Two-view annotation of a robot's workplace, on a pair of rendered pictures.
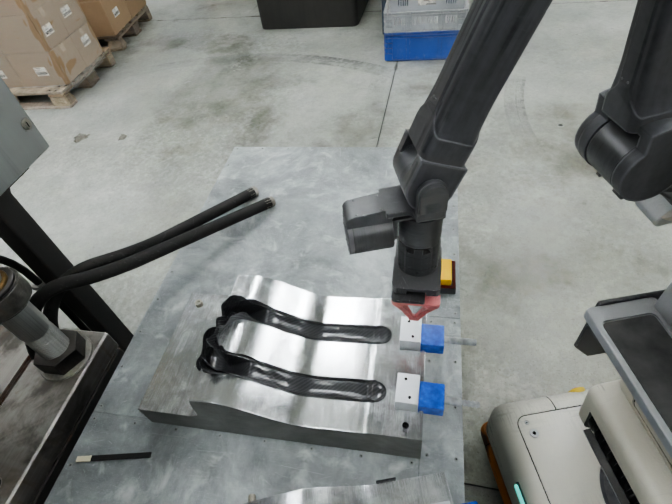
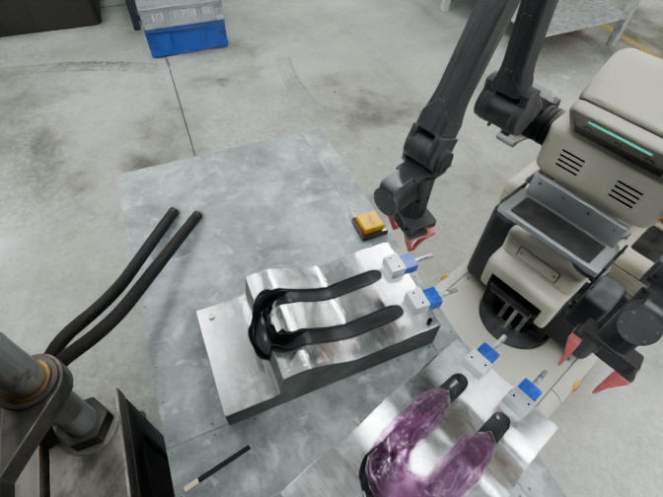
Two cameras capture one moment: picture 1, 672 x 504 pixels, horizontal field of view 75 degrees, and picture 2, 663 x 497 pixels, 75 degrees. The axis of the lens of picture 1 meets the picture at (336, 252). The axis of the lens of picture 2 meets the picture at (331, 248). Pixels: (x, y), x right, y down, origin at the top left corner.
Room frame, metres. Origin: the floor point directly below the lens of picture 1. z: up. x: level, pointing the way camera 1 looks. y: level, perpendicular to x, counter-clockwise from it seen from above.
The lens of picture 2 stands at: (0.05, 0.43, 1.75)
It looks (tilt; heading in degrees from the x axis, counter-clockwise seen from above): 52 degrees down; 318
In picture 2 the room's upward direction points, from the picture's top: 3 degrees clockwise
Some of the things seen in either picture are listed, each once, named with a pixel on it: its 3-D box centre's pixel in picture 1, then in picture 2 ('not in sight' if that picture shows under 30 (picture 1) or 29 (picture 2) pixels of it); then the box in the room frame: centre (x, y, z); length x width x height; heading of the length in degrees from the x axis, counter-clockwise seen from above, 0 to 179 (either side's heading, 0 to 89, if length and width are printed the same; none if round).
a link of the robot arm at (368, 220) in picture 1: (390, 209); (409, 177); (0.40, -0.08, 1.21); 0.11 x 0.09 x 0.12; 91
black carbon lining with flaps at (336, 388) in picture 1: (289, 347); (325, 310); (0.41, 0.11, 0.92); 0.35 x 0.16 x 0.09; 73
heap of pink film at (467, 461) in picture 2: not in sight; (431, 451); (0.06, 0.14, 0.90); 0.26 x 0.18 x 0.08; 91
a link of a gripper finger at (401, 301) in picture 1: (415, 294); (411, 232); (0.38, -0.11, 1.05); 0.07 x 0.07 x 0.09; 74
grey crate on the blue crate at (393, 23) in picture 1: (425, 11); (179, 4); (3.46, -0.97, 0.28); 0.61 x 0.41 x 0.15; 71
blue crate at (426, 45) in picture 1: (424, 35); (184, 28); (3.46, -0.97, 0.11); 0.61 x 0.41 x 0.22; 71
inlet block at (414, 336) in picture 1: (437, 339); (409, 262); (0.39, -0.15, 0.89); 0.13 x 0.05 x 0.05; 73
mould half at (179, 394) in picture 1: (287, 355); (316, 319); (0.42, 0.12, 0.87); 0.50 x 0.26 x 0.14; 73
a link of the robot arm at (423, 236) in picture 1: (415, 221); (417, 181); (0.40, -0.11, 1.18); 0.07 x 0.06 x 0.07; 91
